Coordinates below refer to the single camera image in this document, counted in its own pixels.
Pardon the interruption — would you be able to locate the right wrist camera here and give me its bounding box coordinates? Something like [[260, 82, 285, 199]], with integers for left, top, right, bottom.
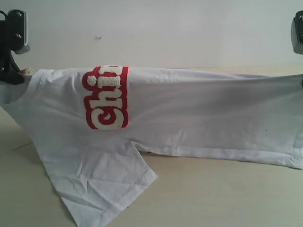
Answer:
[[291, 10, 303, 55]]

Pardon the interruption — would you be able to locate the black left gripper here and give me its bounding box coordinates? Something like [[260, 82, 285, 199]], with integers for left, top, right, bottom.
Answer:
[[0, 20, 25, 85]]

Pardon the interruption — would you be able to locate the white t-shirt red lettering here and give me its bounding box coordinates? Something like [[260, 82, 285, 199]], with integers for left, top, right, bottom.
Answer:
[[0, 65, 303, 227]]

